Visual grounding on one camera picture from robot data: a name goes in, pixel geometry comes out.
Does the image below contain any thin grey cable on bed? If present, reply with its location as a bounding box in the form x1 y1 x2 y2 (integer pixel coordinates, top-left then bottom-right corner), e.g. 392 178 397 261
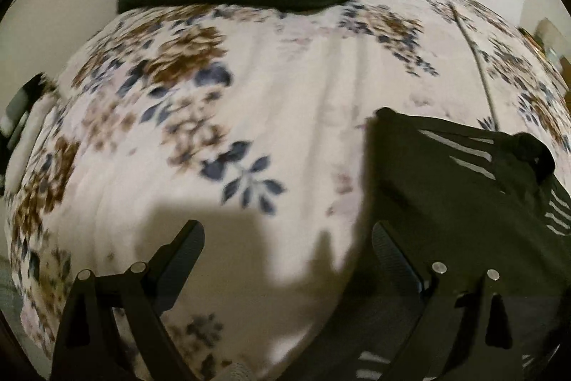
450 4 501 132

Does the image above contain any floral white bed cover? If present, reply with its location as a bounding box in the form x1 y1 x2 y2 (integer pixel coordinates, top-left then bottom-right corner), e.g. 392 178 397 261
6 0 570 380

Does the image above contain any black object beside bed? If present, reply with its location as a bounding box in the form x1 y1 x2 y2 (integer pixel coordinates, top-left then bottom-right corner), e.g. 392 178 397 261
1 74 46 147

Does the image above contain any black white-striped small garment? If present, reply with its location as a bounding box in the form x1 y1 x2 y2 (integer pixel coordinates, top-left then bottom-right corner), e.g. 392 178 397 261
284 108 570 380

